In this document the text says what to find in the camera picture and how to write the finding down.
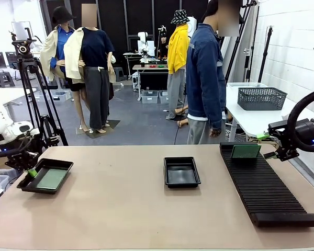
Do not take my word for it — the mannequin with yellow jacket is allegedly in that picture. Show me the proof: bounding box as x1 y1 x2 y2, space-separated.
165 9 191 121

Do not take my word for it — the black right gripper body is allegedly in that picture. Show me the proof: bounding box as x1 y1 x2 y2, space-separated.
267 120 301 162

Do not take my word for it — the black tripod stand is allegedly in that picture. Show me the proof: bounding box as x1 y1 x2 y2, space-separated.
225 0 260 84

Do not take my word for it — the white desk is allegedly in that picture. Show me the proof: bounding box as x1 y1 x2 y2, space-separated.
0 87 38 123

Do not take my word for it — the black plastic ESD tray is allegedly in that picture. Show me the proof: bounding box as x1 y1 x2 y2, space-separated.
16 157 74 195
163 156 201 189

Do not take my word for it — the black light stand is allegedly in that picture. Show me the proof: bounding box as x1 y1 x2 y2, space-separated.
257 25 275 84

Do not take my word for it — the dark mannequin floor mat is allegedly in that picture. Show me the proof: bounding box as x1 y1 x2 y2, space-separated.
87 119 121 139

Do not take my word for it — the clear plastic box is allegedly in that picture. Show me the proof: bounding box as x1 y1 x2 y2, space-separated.
226 82 268 92

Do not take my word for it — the black plastic stool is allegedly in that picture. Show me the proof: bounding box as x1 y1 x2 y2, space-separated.
113 66 127 82

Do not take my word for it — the background person in black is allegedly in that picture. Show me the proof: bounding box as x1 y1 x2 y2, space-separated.
158 35 171 58

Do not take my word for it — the person's right forearm denim sleeve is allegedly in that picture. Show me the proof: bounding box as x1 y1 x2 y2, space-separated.
206 99 223 130

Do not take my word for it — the green circuit board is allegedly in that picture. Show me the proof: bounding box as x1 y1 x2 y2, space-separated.
36 168 69 191
230 144 262 159

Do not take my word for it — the black step stool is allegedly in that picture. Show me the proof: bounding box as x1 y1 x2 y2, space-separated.
0 71 16 88

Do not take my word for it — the black camera tripod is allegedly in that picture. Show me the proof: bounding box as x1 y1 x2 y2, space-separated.
17 57 69 151

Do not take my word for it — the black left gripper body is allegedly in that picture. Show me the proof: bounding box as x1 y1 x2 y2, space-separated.
5 150 39 173

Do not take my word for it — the mannequin with black hat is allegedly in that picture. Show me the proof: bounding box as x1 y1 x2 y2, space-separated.
39 6 91 133

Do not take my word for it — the mannequin with navy t-shirt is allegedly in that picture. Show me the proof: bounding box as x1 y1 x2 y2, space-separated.
63 3 117 134

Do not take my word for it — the black slotted board rack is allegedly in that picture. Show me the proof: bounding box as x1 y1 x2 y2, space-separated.
219 142 314 228

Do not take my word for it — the person's right hand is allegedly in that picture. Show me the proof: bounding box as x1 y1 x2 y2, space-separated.
208 127 222 139

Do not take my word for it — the background work table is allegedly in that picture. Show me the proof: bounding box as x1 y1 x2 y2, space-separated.
132 64 170 101

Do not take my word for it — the grey woven plastic basket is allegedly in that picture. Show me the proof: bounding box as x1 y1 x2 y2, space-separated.
237 86 288 111

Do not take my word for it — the person in denim jacket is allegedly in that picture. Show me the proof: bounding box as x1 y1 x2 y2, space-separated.
185 0 243 145

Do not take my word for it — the clear bin with cardboard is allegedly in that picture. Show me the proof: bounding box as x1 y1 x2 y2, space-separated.
0 156 19 184

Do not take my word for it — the small white background robot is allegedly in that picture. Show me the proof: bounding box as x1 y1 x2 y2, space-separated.
137 31 151 63

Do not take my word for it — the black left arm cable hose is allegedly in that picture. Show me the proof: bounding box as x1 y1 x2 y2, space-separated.
0 135 35 161

